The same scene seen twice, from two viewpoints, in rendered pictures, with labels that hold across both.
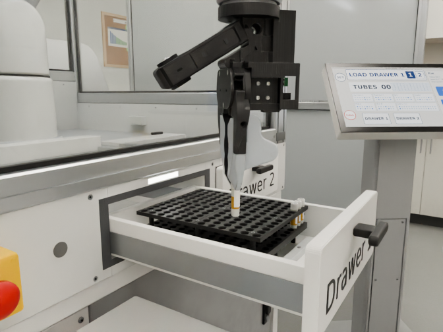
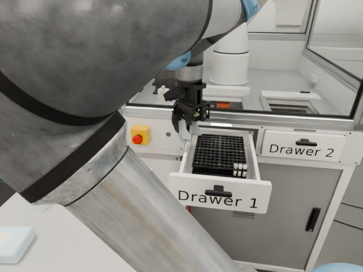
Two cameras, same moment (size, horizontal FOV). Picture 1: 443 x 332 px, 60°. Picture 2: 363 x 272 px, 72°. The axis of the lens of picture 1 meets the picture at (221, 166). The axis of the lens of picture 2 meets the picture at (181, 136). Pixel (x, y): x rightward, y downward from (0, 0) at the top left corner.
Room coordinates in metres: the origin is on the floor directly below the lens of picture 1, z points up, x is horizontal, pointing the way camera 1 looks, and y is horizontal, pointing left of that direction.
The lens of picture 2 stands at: (0.17, -0.64, 1.38)
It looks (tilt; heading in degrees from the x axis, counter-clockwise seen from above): 29 degrees down; 66
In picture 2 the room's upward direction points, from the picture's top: straight up
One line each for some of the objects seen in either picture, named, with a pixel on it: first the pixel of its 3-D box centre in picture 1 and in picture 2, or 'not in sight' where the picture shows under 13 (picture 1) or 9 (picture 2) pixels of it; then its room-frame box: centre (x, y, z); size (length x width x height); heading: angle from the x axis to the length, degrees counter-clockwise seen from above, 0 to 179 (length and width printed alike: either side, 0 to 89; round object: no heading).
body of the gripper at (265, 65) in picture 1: (254, 62); (190, 100); (0.47, -0.04, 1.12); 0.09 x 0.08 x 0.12; 103
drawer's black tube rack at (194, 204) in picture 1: (223, 226); (219, 156); (0.60, 0.00, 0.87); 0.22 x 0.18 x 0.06; 57
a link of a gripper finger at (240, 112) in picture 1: (237, 114); (179, 118); (0.44, -0.02, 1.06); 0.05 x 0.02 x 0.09; 13
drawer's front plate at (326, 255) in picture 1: (347, 249); (217, 192); (0.50, -0.17, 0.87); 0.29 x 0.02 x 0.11; 147
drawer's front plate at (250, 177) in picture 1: (250, 180); (301, 145); (0.93, -0.07, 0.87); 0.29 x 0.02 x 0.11; 147
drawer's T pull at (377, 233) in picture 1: (368, 231); (218, 190); (0.48, -0.20, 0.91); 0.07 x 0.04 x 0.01; 147
